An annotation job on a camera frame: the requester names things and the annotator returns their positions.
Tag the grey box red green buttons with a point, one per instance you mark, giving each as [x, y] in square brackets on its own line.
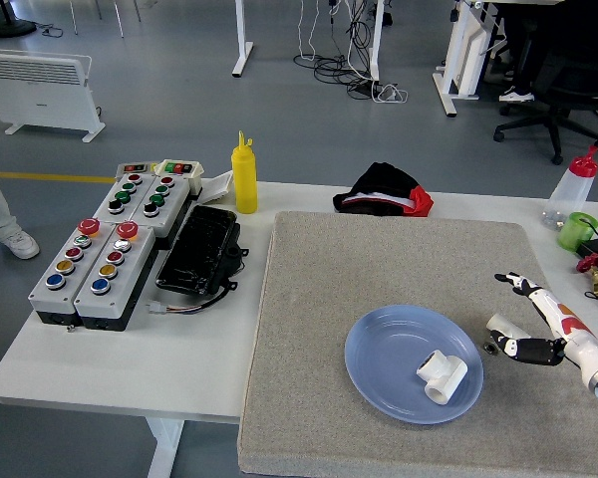
[122, 196]
[172, 199]

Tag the black red folded cloth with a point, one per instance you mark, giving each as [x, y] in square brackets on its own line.
[386, 191]

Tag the green translucent cup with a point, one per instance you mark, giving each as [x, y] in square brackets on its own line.
[573, 234]

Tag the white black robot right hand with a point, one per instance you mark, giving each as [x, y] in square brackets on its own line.
[568, 326]

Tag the white desk leg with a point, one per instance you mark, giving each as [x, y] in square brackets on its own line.
[375, 40]
[241, 50]

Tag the white table leg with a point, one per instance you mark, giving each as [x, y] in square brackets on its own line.
[164, 448]

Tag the white electric heater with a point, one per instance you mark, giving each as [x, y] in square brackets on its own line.
[40, 94]

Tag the black round stand base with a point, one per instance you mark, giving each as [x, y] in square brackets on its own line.
[10, 27]

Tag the grey-brown mat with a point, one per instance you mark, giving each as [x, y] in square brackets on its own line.
[379, 259]

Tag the white desk frame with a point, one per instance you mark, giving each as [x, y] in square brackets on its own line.
[458, 50]

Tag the small white plastic box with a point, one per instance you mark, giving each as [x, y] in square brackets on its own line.
[219, 186]

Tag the clear squeeze bottle red cap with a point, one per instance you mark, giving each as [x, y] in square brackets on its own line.
[570, 194]

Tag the blue round plate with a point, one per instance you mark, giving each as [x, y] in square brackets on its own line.
[384, 358]

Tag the grey button box emergency stop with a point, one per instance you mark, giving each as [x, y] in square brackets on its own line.
[67, 284]
[112, 294]

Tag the grey switch box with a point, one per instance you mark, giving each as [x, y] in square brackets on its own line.
[134, 168]

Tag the yellow squeeze bottle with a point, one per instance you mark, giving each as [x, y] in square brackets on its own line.
[244, 184]

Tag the plain white tee pipe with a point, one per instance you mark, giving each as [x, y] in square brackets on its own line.
[446, 374]

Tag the black plastic housing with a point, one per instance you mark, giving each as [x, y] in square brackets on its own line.
[197, 249]

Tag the black office chair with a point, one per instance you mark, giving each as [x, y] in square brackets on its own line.
[568, 60]

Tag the seated person's white shoe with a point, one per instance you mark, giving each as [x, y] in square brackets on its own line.
[515, 95]

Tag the white tee pipe metal thread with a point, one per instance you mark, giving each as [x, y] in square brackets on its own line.
[501, 323]

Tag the white switch box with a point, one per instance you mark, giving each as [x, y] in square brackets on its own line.
[182, 169]

